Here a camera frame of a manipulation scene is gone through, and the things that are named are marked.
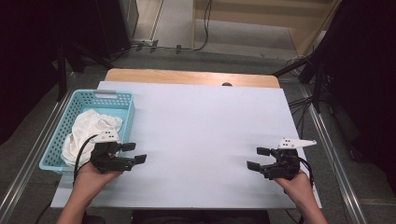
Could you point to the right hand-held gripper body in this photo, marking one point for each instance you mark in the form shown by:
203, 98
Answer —
285, 165

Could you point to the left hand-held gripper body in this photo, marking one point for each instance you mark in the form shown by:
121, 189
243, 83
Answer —
106, 161

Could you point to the light blue plastic basket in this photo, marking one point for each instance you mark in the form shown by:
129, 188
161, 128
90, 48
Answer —
124, 112

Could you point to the white baby romper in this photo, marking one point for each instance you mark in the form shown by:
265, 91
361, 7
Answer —
84, 130

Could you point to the person's left hand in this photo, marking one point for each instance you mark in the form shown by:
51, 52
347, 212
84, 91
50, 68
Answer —
93, 185

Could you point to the person's right hand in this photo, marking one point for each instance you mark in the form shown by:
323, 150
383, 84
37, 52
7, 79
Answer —
297, 189

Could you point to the white table cover board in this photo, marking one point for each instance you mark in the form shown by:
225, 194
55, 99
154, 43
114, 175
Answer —
202, 124

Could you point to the person's dark clothing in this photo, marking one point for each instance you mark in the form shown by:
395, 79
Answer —
199, 217

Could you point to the black table grommet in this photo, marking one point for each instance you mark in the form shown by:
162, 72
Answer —
226, 84

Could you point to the black tripod stand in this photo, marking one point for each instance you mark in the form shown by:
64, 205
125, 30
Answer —
317, 87

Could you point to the floor power strip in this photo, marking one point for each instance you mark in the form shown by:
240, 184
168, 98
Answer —
141, 41

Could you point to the black curtain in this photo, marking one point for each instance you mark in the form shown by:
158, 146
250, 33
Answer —
367, 77
25, 62

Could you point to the black cabinet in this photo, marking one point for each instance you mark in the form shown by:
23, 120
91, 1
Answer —
112, 25

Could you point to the light wooden step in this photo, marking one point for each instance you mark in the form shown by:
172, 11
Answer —
243, 15

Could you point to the aluminium floor rail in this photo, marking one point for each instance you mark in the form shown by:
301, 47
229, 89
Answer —
336, 168
31, 158

